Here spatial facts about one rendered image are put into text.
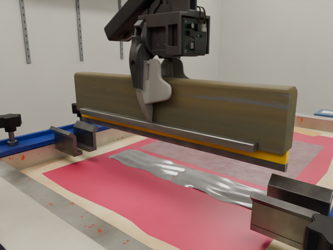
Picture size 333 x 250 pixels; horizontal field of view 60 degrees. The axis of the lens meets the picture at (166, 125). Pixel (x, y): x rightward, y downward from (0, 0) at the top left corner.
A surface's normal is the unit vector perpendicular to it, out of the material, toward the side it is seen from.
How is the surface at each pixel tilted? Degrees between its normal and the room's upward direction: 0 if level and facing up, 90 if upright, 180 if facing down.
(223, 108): 90
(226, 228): 0
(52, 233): 0
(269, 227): 90
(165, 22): 90
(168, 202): 0
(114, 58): 90
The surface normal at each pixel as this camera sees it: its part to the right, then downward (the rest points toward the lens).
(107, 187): 0.00, -0.97
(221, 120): -0.64, 0.20
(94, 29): 0.77, 0.17
